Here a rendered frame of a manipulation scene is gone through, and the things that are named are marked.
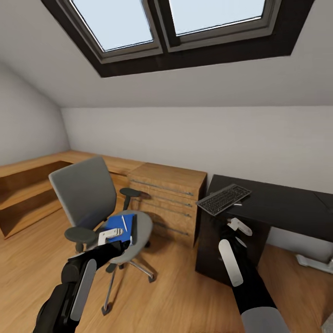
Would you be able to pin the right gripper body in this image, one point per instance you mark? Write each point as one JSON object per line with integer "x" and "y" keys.
{"x": 220, "y": 226}

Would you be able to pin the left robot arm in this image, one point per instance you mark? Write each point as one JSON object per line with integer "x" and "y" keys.
{"x": 62, "y": 312}

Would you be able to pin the keyboard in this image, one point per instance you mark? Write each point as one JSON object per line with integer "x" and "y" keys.
{"x": 221, "y": 200}

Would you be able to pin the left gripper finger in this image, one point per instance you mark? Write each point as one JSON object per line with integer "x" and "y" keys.
{"x": 125, "y": 245}

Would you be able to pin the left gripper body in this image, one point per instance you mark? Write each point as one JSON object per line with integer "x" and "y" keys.
{"x": 111, "y": 250}

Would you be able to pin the swivel chair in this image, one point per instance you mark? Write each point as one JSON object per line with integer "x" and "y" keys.
{"x": 88, "y": 196}

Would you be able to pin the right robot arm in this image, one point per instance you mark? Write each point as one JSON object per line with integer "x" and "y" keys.
{"x": 258, "y": 311}

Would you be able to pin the folder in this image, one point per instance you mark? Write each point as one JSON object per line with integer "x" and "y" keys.
{"x": 126, "y": 223}

